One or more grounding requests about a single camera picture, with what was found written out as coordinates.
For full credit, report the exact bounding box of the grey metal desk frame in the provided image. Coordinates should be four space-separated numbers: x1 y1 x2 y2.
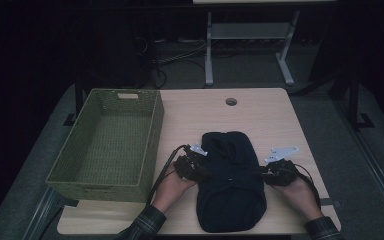
204 9 301 87

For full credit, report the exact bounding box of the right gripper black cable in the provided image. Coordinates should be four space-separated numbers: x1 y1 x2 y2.
293 163 323 211

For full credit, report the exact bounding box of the green woven basket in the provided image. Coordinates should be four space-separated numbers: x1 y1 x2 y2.
45 87 165 203

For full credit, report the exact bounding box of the person's right hand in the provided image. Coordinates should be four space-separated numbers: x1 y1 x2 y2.
271 174 316 222

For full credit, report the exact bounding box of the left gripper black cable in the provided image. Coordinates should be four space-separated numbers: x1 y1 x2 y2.
145 144 189 206

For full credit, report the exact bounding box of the black printed t-shirt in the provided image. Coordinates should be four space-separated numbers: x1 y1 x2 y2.
195 130 268 234

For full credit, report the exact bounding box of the person's left hand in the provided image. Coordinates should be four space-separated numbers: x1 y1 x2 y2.
151 164 198 214

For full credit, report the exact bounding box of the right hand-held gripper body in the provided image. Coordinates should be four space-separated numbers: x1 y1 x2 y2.
262 146 300 187

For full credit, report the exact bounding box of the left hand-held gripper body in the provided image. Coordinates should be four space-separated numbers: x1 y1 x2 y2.
173 143 209 183

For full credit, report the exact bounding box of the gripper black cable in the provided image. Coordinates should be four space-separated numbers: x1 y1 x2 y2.
293 163 323 211
145 144 189 206

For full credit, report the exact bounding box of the bundle of floor cables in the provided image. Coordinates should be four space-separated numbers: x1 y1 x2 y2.
134 35 209 90

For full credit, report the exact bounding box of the black stand post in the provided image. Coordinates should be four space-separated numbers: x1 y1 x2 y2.
63 76 84 127
346 71 376 131

